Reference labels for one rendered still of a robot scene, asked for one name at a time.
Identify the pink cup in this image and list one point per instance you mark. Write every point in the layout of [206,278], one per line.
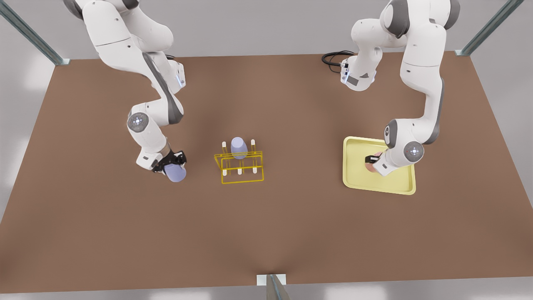
[372,164]

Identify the lavender cup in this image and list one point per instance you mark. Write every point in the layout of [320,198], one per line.
[175,172]
[238,148]

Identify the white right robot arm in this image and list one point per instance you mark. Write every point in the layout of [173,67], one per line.
[120,46]

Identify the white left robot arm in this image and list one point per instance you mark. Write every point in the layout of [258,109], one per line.
[420,62]

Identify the pale yellow tray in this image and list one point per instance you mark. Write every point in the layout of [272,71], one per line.
[366,183]

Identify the silver frame post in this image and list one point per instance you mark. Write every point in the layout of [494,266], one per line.
[487,29]
[33,35]
[272,285]

